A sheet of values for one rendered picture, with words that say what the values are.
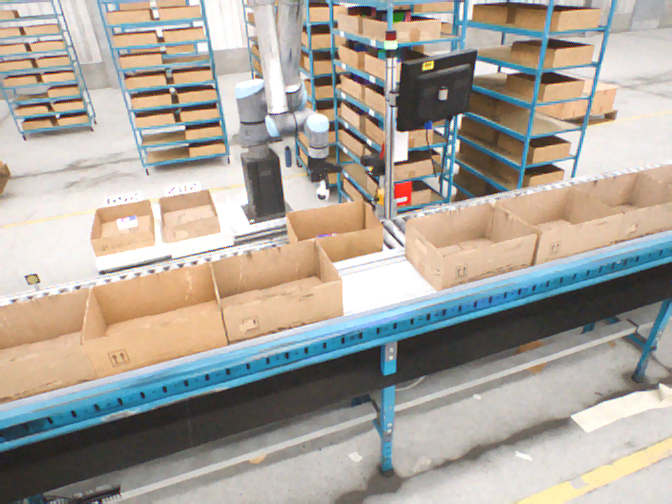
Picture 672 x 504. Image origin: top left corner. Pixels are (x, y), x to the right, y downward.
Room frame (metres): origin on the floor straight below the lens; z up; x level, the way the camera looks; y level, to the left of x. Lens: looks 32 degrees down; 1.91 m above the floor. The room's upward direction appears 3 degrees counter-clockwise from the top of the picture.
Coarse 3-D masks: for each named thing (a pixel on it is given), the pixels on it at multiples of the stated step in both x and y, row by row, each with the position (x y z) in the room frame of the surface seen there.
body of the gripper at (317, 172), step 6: (312, 162) 2.00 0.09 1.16; (318, 162) 2.00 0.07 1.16; (312, 168) 2.00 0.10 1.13; (318, 168) 2.00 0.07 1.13; (324, 168) 2.00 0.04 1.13; (312, 174) 1.97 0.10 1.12; (318, 174) 1.98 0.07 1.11; (324, 174) 1.99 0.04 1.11; (312, 180) 1.97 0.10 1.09; (318, 180) 1.98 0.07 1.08
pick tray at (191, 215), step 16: (192, 192) 2.47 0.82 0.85; (208, 192) 2.48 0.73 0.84; (160, 208) 2.33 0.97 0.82; (176, 208) 2.43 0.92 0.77; (192, 208) 2.44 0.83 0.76; (208, 208) 2.43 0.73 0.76; (176, 224) 2.07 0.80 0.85; (192, 224) 2.10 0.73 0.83; (208, 224) 2.12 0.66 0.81; (176, 240) 2.07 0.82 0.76
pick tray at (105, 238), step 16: (112, 208) 2.33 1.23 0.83; (128, 208) 2.36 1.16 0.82; (144, 208) 2.38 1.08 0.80; (96, 224) 2.18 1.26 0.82; (112, 224) 2.29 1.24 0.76; (144, 224) 2.27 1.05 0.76; (96, 240) 1.96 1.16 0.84; (112, 240) 1.98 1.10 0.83; (128, 240) 2.00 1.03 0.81; (144, 240) 2.02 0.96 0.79; (96, 256) 1.95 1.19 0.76
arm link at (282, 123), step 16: (256, 0) 2.05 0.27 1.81; (272, 0) 2.07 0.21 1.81; (256, 16) 2.07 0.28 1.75; (272, 16) 2.07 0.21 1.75; (272, 32) 2.06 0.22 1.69; (272, 48) 2.05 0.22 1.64; (272, 64) 2.04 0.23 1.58; (272, 80) 2.03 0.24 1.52; (272, 96) 2.03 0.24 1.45; (272, 112) 2.03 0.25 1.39; (288, 112) 2.05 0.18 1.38; (272, 128) 2.00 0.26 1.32; (288, 128) 2.03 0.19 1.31
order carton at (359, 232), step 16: (320, 208) 2.04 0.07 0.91; (336, 208) 2.05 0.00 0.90; (352, 208) 2.07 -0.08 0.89; (368, 208) 2.00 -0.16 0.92; (288, 224) 1.91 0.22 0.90; (304, 224) 2.01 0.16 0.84; (320, 224) 2.03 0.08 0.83; (336, 224) 2.05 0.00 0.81; (352, 224) 2.07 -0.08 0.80; (368, 224) 2.01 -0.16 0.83; (288, 240) 1.98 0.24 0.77; (304, 240) 1.72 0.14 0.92; (320, 240) 1.74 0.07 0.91; (336, 240) 1.75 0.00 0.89; (352, 240) 1.77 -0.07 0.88; (368, 240) 1.79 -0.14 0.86; (336, 256) 1.75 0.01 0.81; (352, 256) 1.77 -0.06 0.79
